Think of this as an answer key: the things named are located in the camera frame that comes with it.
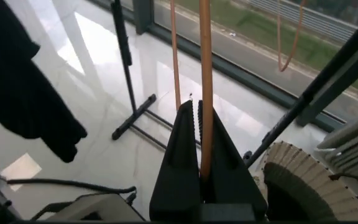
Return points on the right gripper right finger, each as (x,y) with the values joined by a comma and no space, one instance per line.
(232,189)

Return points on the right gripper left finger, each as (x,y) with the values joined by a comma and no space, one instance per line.
(176,193)

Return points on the pink clothes hanger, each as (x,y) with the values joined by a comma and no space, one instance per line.
(206,77)
(281,67)

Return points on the black garment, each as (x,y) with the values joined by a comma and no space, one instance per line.
(17,93)

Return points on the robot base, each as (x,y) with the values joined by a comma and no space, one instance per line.
(104,208)

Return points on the white laundry basket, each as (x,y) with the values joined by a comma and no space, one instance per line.
(306,168)

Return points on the beige curtain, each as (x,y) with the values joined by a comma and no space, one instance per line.
(353,146)

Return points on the window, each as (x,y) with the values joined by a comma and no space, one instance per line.
(259,46)

